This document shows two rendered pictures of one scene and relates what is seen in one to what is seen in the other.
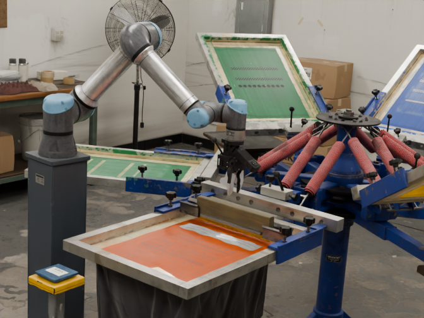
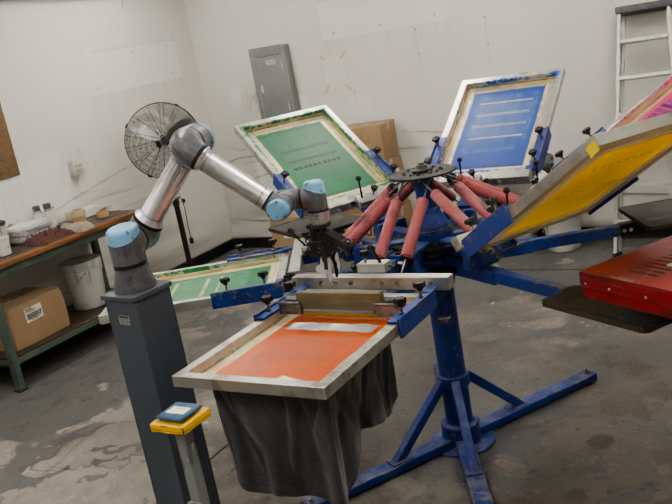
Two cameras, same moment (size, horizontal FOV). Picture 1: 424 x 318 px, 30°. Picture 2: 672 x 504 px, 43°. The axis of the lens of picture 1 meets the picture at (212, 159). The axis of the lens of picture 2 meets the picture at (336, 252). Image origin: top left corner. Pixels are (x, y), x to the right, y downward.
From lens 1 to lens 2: 0.17 m
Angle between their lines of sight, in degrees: 5
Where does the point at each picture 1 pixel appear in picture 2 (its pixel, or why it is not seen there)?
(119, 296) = (248, 418)
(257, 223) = (367, 302)
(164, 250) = (281, 357)
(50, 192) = (140, 330)
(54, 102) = (118, 234)
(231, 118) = (312, 200)
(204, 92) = not seen: hidden behind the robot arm
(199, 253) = (318, 349)
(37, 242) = (139, 388)
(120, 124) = (168, 246)
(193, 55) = (224, 154)
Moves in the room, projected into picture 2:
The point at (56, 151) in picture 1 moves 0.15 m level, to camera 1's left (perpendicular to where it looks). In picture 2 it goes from (134, 286) to (92, 294)
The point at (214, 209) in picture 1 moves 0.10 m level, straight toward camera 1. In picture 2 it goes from (316, 300) to (320, 308)
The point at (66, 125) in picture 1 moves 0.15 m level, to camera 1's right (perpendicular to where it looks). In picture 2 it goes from (137, 255) to (180, 246)
